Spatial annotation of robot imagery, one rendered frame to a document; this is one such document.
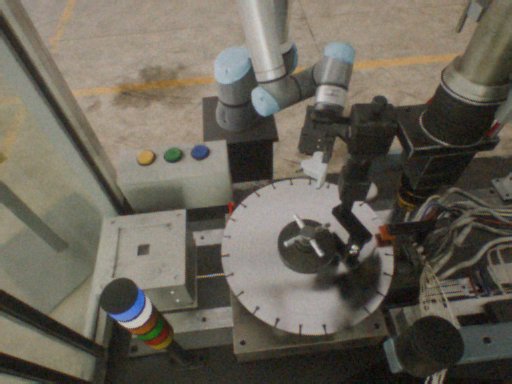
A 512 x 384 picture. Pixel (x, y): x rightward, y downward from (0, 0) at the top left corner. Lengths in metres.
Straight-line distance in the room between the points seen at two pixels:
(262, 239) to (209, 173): 0.26
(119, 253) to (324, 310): 0.44
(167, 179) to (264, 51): 0.39
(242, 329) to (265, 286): 0.12
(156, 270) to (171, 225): 0.11
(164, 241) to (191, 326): 0.20
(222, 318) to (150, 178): 0.38
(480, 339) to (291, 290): 0.29
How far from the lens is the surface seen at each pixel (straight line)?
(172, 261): 0.75
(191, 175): 0.87
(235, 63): 1.06
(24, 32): 0.73
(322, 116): 0.51
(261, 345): 0.72
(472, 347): 0.59
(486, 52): 0.43
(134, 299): 0.45
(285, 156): 2.09
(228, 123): 1.16
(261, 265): 0.66
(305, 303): 0.64
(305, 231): 0.64
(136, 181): 0.90
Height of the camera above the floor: 1.56
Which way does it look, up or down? 54 degrees down
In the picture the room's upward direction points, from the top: 3 degrees counter-clockwise
